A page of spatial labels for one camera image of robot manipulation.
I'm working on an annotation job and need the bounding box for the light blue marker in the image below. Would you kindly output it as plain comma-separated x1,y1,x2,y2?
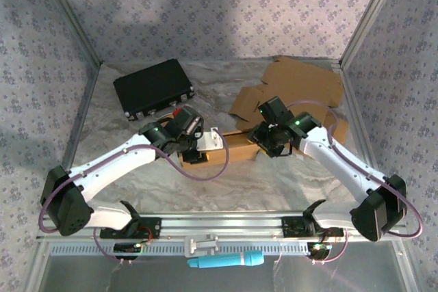
186,250,266,269

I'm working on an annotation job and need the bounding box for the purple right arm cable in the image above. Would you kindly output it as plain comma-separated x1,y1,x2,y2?
285,99,424,266

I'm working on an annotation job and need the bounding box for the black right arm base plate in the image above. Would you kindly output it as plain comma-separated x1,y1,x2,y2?
281,215,344,238

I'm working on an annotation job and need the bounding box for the grey metal clamp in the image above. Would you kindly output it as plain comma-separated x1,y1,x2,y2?
183,233,220,258

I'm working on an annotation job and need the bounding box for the grey slotted cable duct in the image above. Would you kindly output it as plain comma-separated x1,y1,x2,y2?
51,243,311,256

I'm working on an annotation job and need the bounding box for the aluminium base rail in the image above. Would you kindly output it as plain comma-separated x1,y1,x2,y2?
36,212,409,240

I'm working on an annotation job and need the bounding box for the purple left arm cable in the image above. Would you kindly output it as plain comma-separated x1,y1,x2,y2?
39,134,230,266

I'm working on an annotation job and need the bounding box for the aluminium table side rail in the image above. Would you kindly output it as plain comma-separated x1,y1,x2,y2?
337,60,378,178
60,61,104,170

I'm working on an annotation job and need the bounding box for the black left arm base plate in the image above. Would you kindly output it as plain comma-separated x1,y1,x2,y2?
99,215,162,240

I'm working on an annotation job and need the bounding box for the black hard case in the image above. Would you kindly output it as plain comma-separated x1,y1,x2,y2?
112,58,196,122

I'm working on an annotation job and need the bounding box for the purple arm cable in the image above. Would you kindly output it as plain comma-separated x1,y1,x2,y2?
39,134,230,266
285,99,424,266

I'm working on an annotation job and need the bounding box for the brown cardboard box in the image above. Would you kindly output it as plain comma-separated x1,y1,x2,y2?
177,130,263,171
228,55,350,144

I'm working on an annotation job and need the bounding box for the small circuit board green LED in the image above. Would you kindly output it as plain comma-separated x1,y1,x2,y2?
114,242,144,261
307,242,333,261

